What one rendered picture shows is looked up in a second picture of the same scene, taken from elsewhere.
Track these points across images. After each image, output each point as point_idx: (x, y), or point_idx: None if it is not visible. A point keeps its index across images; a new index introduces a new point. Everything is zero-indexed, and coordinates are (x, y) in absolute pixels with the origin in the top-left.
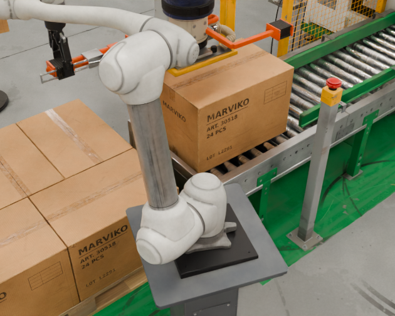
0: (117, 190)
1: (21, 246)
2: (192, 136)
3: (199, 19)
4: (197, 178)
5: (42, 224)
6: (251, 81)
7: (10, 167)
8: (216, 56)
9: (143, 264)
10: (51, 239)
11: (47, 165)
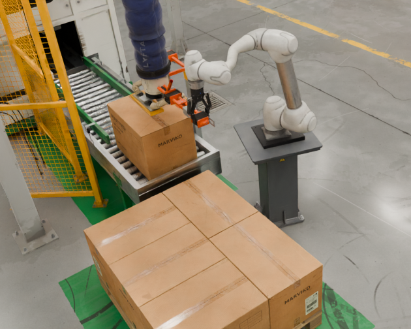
0: (207, 195)
1: (258, 232)
2: (189, 140)
3: None
4: (273, 100)
5: (237, 225)
6: None
7: (172, 254)
8: None
9: (295, 151)
10: (251, 219)
11: (173, 234)
